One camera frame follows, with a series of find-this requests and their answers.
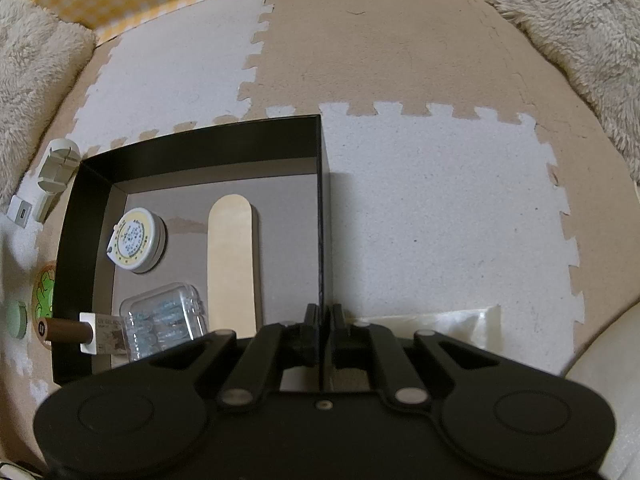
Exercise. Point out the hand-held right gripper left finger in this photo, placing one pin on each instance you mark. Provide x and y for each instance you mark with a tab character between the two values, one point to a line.
306	340

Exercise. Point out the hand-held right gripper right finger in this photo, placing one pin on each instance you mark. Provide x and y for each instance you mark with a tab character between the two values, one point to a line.
340	340

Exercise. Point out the foam puzzle floor mat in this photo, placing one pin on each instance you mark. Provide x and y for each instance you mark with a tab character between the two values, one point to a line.
425	200

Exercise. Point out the pale green round disc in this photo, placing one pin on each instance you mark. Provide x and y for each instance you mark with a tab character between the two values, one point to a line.
16	319

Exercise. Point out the round white tape measure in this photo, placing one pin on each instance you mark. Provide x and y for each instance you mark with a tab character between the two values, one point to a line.
135	240

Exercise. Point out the clear plastic wrapper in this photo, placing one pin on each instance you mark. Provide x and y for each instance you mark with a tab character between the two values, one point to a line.
430	327

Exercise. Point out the brown tube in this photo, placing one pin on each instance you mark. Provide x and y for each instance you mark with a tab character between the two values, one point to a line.
62	330

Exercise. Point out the small printed white box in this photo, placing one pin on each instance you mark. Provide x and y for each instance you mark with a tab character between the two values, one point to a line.
102	335

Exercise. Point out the white charger adapter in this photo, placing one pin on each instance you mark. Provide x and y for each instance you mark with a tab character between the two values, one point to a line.
22	210

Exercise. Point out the clear plastic case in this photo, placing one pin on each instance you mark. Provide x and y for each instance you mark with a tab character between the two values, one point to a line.
160	320

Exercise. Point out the brown coaster with green bear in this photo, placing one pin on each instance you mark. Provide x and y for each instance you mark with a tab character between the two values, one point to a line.
47	285

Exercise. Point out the fluffy white pillow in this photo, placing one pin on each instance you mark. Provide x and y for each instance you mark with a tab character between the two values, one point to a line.
580	35
35	85

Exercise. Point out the grey watch band tool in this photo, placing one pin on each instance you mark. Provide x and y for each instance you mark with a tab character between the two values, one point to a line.
57	170

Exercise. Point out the wooden stick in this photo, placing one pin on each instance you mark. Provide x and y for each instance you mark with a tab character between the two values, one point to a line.
232	265

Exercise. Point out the person's cream trouser leg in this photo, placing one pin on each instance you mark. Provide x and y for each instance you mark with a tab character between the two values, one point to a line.
610	375

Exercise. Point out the black cardboard box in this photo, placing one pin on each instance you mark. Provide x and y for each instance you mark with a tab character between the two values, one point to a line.
90	185

